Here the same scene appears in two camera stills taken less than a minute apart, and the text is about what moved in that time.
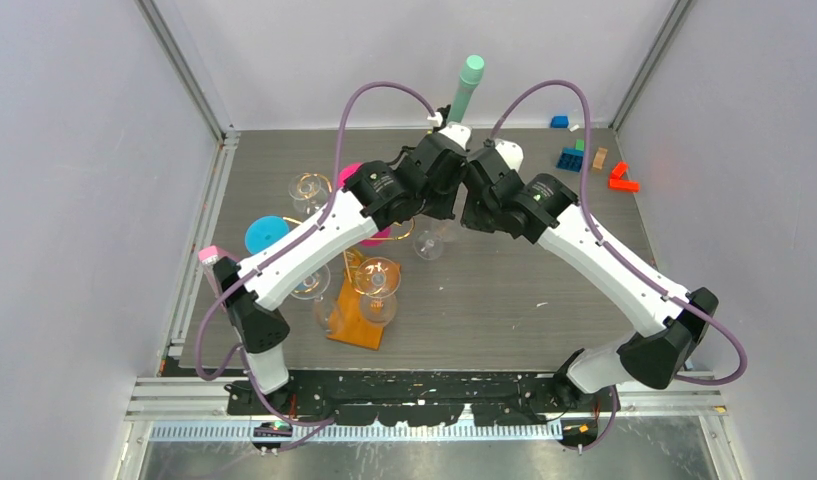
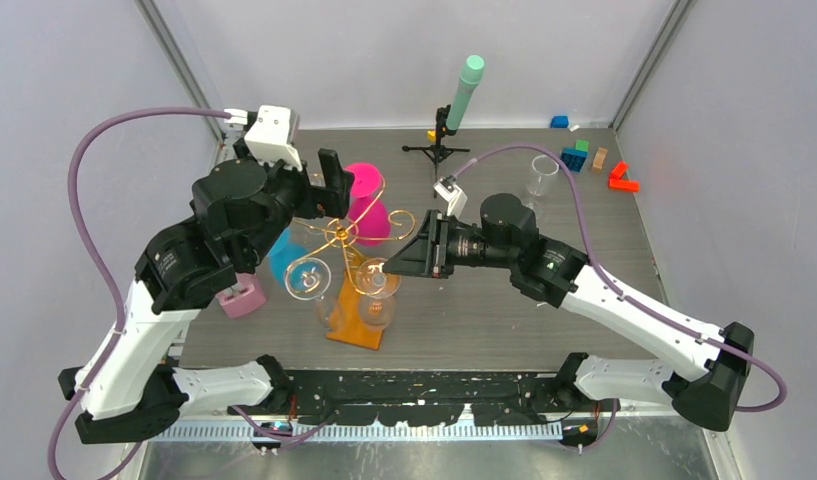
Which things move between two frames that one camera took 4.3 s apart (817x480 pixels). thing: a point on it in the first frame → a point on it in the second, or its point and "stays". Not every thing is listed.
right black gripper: (471, 220) → (426, 255)
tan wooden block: (600, 157) stays
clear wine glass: (377, 282) stays
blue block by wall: (559, 122) stays
